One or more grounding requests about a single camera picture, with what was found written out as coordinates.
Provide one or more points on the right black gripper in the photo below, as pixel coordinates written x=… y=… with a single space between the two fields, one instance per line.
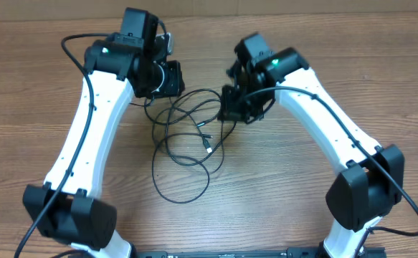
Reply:
x=234 y=104

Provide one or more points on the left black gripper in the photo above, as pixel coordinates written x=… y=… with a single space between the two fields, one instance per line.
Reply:
x=173 y=80

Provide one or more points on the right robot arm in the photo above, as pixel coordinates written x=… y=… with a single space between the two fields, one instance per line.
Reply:
x=368 y=176

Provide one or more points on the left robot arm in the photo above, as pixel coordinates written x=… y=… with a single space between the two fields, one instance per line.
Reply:
x=117 y=67

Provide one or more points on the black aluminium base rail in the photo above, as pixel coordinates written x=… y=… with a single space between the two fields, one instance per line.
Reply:
x=226 y=253

